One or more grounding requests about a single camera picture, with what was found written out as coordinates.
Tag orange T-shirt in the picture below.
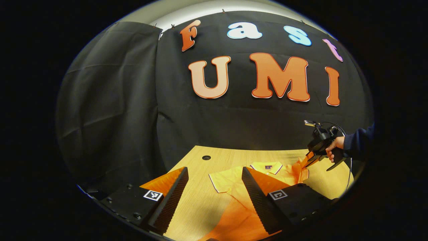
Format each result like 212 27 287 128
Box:
197 161 311 241

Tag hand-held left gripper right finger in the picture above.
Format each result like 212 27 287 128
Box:
241 166 338 235

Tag black backdrop cloth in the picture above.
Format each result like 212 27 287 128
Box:
55 10 374 201

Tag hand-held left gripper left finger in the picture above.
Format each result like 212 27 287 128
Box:
99 166 189 235

